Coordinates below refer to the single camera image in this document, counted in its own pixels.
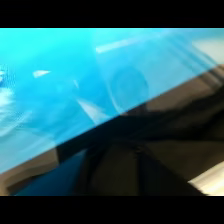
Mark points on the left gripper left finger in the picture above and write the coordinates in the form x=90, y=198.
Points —
x=113, y=173

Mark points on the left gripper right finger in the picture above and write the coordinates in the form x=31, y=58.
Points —
x=156, y=176

